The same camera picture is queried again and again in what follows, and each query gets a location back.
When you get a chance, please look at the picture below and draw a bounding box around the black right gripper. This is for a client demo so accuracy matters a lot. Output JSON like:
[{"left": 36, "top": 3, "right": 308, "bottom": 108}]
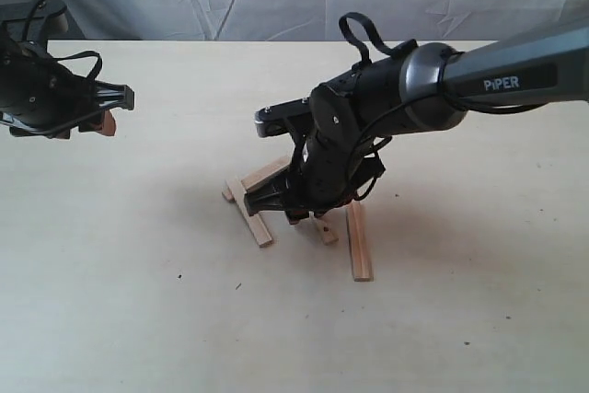
[{"left": 244, "top": 131, "right": 385, "bottom": 223}]

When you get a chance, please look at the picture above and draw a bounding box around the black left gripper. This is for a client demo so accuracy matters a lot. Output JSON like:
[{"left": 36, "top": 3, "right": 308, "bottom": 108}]
[{"left": 1, "top": 40, "right": 134, "bottom": 139}]

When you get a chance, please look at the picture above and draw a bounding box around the wood strip with black dots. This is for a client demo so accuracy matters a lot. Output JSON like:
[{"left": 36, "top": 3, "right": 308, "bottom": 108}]
[{"left": 312, "top": 215, "right": 339, "bottom": 246}]

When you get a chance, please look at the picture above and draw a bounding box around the wood strip with metal dots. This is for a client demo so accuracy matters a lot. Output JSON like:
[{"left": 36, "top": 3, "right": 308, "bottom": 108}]
[{"left": 237, "top": 156, "right": 290, "bottom": 194}]

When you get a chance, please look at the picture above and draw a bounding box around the thin wood strip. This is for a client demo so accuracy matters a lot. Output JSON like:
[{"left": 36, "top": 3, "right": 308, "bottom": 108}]
[{"left": 225, "top": 178, "right": 273, "bottom": 248}]

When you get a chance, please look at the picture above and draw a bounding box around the short wood strip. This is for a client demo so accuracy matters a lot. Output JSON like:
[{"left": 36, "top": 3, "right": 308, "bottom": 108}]
[{"left": 346, "top": 201, "right": 374, "bottom": 282}]

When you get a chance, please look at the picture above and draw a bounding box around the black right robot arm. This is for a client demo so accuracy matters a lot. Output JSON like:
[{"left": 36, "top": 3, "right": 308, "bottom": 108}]
[{"left": 244, "top": 12, "right": 588, "bottom": 223}]

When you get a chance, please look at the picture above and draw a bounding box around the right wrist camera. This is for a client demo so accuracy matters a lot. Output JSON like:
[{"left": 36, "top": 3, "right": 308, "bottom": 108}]
[{"left": 254, "top": 98, "right": 313, "bottom": 142}]

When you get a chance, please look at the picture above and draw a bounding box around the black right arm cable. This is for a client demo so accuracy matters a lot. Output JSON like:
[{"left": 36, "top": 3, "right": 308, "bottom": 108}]
[{"left": 338, "top": 11, "right": 589, "bottom": 203}]

